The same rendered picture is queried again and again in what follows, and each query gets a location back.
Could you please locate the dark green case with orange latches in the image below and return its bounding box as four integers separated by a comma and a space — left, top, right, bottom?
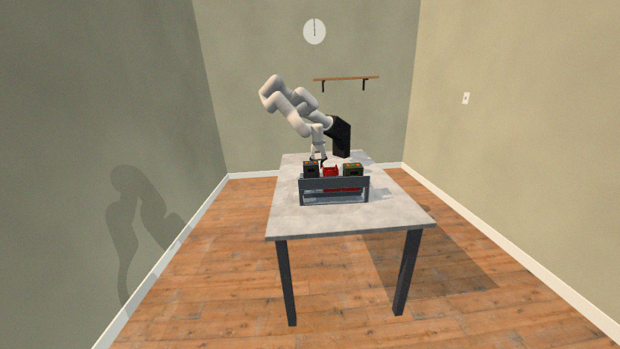
343, 163, 364, 177

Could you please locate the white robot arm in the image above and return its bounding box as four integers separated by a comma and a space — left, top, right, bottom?
259, 75, 333, 145

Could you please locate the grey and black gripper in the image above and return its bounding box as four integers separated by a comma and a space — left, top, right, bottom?
309, 144, 328, 168

